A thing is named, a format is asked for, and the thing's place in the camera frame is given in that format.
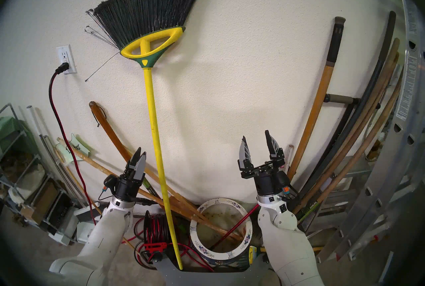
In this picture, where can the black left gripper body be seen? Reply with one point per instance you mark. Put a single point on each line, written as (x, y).
(127, 187)

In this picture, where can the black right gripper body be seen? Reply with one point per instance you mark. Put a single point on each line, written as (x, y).
(269, 180)

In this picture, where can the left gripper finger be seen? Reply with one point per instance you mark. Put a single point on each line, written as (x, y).
(134, 160)
(140, 169)

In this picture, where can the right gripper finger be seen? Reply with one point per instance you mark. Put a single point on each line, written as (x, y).
(276, 152)
(246, 159)

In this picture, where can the yellow broom with black bristles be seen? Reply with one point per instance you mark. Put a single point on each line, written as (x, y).
(151, 106)

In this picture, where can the white ceramic pot floral rim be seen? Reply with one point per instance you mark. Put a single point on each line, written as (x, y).
(219, 255)

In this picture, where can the clear plastic stick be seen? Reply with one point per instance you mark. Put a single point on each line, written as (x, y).
(290, 155)

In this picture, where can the light wooden stick threaded tip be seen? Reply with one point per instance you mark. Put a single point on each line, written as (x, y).
(96, 165)

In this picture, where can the thin wooden stick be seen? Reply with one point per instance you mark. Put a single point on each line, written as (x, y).
(89, 199)

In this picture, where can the green black labelled tool shaft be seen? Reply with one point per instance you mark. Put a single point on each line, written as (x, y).
(310, 209)

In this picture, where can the thin red rod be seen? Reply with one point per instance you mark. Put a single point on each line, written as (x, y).
(239, 224)

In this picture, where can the white floor appliance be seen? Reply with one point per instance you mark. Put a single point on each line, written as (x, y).
(84, 225)

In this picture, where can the mint green paper piece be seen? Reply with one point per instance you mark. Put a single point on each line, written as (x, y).
(78, 149)

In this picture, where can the bundle of metal rods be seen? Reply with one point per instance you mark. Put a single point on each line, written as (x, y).
(63, 172)

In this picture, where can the small yellow box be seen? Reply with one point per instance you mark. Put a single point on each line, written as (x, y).
(252, 255)

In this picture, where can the silver step ladder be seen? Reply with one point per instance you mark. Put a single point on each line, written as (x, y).
(352, 172)

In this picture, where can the brown cardboard box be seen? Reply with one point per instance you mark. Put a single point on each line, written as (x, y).
(46, 199)

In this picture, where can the white plastic pipe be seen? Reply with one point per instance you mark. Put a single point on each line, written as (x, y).
(35, 122)

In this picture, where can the aluminium extension ladder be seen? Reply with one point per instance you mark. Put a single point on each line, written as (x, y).
(405, 155)

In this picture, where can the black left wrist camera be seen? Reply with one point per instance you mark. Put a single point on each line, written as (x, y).
(109, 184)

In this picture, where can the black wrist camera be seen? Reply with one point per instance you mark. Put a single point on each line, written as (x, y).
(290, 190)
(109, 184)

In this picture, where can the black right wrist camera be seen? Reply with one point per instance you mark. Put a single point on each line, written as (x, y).
(290, 190)

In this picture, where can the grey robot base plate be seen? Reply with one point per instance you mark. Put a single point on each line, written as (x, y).
(215, 278)

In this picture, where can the white wall outlet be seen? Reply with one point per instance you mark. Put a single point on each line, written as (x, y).
(66, 57)

